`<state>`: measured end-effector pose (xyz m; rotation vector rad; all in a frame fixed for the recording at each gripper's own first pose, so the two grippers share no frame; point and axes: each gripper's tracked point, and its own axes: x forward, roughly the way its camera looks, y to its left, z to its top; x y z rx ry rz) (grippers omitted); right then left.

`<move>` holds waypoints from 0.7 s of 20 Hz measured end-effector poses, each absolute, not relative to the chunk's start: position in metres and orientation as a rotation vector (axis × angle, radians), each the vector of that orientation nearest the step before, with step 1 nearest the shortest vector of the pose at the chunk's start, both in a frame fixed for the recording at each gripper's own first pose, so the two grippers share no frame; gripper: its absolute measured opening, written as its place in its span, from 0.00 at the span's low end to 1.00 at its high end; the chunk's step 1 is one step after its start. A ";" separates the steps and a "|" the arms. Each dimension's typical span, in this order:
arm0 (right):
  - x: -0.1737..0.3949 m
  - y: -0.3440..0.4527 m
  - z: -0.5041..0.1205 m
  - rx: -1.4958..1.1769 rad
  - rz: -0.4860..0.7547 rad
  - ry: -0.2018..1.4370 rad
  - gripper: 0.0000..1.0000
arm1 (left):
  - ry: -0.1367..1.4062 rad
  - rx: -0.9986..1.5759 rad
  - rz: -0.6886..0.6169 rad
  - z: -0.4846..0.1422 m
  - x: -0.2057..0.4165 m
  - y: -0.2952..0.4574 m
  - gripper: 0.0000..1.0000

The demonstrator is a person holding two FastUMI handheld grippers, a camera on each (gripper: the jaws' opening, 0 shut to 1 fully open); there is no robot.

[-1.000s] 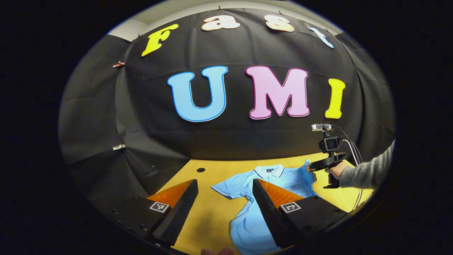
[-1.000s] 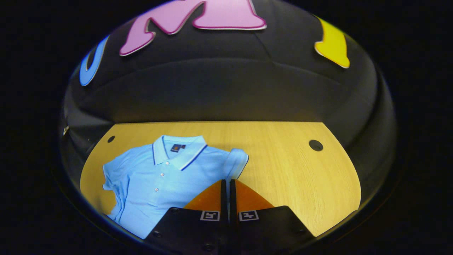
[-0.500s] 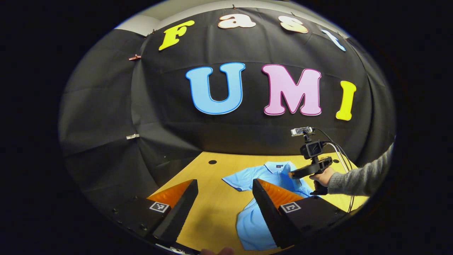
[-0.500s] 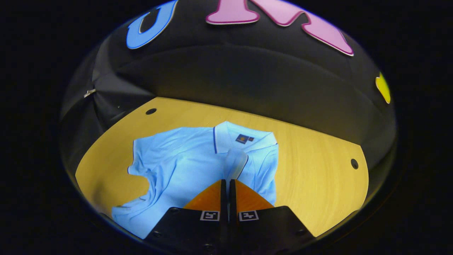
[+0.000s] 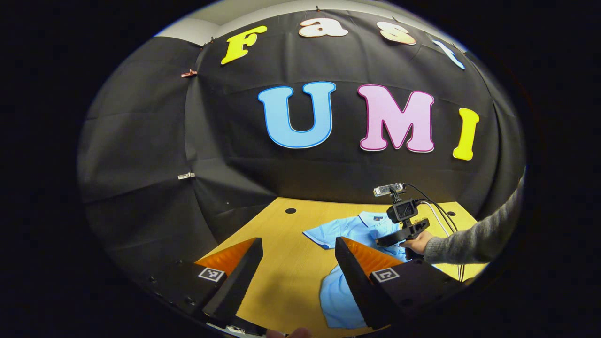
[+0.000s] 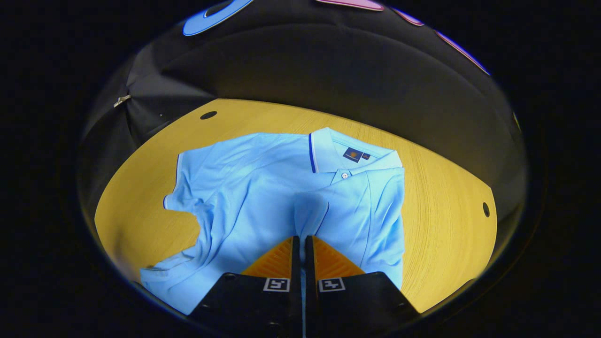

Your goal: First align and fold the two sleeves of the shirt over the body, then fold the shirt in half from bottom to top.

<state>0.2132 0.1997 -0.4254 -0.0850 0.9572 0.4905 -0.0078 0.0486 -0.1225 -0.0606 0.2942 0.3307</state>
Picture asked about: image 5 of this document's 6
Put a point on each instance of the orange backdrop clip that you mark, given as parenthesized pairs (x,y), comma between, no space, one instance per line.
(188,73)

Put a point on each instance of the black backdrop cloth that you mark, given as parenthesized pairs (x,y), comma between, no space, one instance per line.
(235,164)

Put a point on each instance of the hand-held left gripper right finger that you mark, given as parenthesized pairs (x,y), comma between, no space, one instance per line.
(354,281)

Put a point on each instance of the light blue T-shirt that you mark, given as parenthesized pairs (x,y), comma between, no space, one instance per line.
(342,230)

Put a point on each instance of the white backdrop clip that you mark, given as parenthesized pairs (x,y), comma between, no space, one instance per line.
(186,175)

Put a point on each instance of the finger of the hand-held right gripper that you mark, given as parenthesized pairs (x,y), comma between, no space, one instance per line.
(404,234)

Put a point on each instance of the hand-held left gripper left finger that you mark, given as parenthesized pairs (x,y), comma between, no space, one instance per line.
(244,277)

